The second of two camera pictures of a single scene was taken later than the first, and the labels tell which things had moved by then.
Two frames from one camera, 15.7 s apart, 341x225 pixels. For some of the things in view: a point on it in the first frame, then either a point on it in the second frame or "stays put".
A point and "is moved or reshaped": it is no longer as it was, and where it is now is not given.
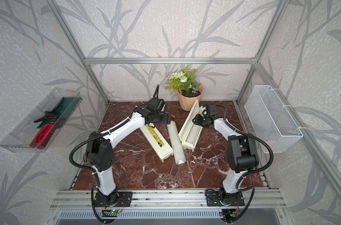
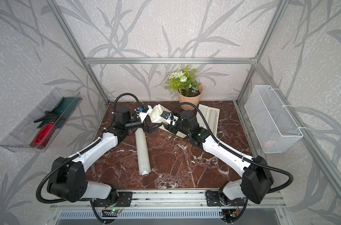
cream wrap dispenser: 156,142 is moved or reshaped
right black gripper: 196,120 -> 169,127
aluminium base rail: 85,199 stays put
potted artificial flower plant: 189,92 stays put
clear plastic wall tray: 41,128 stays put
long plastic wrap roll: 176,145 -> 142,152
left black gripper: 166,119 -> 150,126
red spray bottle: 44,132 stays put
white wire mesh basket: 271,122 stays put
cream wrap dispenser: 190,131 is moved or reshaped
